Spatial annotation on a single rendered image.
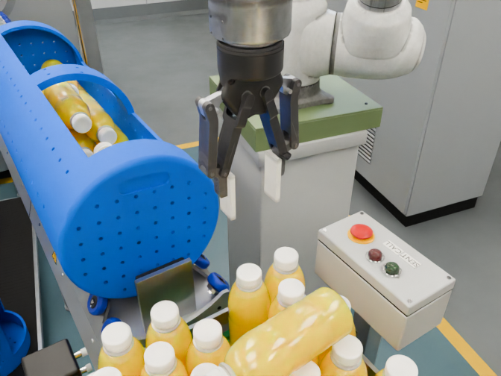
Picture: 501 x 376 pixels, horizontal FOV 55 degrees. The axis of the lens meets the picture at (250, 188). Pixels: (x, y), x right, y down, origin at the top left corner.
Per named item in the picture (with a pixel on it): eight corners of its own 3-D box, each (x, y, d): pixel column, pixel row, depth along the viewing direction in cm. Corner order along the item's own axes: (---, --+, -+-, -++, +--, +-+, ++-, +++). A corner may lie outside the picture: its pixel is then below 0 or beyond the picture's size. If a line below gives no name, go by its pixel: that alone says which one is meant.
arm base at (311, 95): (293, 74, 147) (294, 57, 144) (336, 102, 131) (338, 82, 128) (239, 84, 140) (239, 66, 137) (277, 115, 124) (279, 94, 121)
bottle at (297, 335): (348, 286, 60) (224, 365, 52) (365, 336, 61) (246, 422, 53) (314, 280, 66) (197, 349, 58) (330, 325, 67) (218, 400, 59)
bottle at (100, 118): (77, 124, 122) (102, 156, 110) (61, 103, 117) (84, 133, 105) (101, 107, 124) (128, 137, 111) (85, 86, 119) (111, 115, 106)
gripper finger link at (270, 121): (243, 82, 58) (253, 76, 59) (268, 149, 66) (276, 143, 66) (262, 93, 56) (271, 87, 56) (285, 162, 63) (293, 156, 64)
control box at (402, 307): (355, 251, 91) (361, 208, 85) (441, 324, 77) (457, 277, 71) (313, 272, 87) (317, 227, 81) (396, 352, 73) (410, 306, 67)
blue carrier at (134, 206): (83, 107, 156) (73, 16, 141) (218, 269, 96) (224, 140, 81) (-14, 122, 142) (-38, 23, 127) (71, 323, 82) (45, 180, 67)
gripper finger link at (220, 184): (227, 163, 59) (205, 169, 58) (228, 195, 62) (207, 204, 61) (221, 157, 60) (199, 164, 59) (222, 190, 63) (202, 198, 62)
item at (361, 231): (361, 225, 82) (361, 220, 81) (376, 237, 79) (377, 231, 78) (345, 233, 80) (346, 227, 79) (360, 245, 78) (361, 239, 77)
